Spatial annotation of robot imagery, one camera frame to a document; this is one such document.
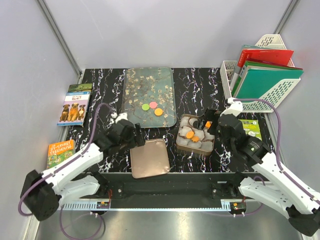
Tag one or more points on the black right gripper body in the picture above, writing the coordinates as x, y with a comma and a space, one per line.
221, 137

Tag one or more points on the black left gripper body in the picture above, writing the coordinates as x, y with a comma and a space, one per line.
128, 143

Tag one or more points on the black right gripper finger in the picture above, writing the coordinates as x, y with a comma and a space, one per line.
208, 116
212, 130

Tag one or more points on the orange flower-shaped cookie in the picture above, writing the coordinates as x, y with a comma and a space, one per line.
208, 124

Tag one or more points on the black sandwich cookie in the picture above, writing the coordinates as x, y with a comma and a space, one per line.
196, 124

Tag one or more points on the orange fish-shaped cookie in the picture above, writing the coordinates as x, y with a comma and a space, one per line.
195, 139

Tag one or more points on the orange round striped cookie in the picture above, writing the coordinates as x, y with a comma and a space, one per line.
190, 135

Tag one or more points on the rose gold tin box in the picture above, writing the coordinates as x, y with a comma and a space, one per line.
206, 144

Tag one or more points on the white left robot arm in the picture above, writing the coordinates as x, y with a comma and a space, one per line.
44, 192

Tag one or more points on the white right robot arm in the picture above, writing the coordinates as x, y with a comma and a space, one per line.
295, 200

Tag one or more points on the green comic booklet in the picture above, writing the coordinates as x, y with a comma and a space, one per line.
251, 128

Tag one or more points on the rose gold tin lid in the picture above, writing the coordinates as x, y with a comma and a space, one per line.
150, 159

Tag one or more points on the green round cookie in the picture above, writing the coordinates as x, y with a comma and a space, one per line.
145, 107

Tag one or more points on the pink round cookie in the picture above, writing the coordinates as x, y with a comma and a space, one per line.
153, 105

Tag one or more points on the white file organizer rack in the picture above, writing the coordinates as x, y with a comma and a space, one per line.
229, 72

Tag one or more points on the floral blue serving tray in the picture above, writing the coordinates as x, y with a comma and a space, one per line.
143, 85

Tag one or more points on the dog picture book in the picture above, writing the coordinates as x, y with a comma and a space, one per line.
75, 105

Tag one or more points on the orange treehouse book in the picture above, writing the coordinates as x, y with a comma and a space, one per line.
59, 152

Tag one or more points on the red folder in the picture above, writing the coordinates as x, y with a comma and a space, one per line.
277, 56

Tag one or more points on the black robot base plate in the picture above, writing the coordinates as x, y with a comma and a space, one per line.
171, 191

